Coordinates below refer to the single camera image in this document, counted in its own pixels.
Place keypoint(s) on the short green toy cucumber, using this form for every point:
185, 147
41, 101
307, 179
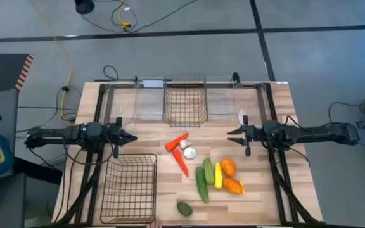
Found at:
208, 171

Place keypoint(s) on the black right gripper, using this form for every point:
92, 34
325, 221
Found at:
255, 134

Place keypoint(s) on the black knob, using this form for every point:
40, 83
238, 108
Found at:
235, 77

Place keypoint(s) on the yellow toy corn cob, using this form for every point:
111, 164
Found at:
218, 175

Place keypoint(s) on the orange toy fruit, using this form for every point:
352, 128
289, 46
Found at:
232, 186
228, 167

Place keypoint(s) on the black mat orange striped edge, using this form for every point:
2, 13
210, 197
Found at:
2, 73

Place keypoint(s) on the black floor beam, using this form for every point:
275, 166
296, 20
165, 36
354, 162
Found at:
36, 171

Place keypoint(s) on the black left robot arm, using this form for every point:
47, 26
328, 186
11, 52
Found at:
59, 134

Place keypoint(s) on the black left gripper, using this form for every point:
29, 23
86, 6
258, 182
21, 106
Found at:
114, 136

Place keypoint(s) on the large white toy garlic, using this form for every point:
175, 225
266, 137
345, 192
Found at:
189, 153

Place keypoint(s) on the long green toy cucumber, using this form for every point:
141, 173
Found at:
201, 185

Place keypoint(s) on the small white toy garlic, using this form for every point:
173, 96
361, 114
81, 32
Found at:
185, 144

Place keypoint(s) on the black metal table frame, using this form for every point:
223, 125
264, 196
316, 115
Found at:
271, 101

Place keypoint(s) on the orange toy carrot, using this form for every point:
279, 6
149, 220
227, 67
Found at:
174, 144
179, 160

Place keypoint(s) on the black round stand base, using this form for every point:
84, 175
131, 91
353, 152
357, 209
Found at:
84, 5

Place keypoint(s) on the green toy avocado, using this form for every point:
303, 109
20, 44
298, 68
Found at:
184, 209

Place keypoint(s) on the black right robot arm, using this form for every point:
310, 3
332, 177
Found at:
312, 133

